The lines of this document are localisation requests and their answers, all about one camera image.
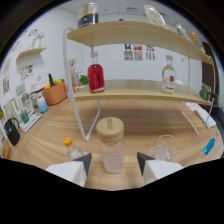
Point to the gripper left finger white block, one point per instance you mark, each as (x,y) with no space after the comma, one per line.
(71,170)

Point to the gripper right finger white block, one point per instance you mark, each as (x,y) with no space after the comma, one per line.
(157,168)

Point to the clear bottle orange cap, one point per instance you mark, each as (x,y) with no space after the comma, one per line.
(74,151)

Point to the clear jar wooden lid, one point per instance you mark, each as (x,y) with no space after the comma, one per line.
(111,153)

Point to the blue liquid bottle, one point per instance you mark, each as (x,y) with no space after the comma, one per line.
(209,146)

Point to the blue and white cup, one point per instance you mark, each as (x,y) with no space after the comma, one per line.
(42,106)

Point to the green cup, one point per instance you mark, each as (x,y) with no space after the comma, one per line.
(24,117)

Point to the clear glass with ice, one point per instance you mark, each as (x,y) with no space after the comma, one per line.
(163,151)

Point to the white kitchen scale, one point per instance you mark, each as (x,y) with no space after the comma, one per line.
(30,122)

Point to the black kettle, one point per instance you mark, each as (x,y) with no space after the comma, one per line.
(12,133)

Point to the orange storage basket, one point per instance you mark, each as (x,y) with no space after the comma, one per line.
(55,95)

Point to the two-tier wooden shelf rack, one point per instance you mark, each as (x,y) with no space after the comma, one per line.
(133,93)

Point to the clear bottle red label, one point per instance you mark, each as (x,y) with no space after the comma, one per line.
(168,80)

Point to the glass jar of limes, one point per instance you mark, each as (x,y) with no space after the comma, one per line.
(205,92)

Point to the green potted plant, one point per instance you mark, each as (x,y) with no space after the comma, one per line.
(83,80)

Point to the red liquid bottle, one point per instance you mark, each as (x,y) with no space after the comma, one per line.
(96,78)

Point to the white vase with flowers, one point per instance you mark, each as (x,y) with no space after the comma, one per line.
(72,71)

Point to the brown door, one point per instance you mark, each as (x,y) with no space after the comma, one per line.
(208,50)

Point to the yellow snack bag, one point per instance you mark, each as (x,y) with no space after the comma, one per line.
(196,41)

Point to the clear bottle green cap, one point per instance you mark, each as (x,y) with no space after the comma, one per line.
(181,30)

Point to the black and yellow bag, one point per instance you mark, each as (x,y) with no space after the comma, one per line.
(88,16)

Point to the white picture frame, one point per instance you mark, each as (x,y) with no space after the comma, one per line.
(26,104)

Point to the colourful wall poster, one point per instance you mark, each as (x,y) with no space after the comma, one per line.
(150,52)

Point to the red wall poster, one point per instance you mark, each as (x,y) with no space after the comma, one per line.
(138,52)

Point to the blue wall poster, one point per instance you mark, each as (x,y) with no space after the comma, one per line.
(128,51)

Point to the wooden wall shelf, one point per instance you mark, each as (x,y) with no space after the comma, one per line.
(31,51)

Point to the white figure on wall shelf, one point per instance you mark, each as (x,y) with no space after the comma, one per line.
(38,40)

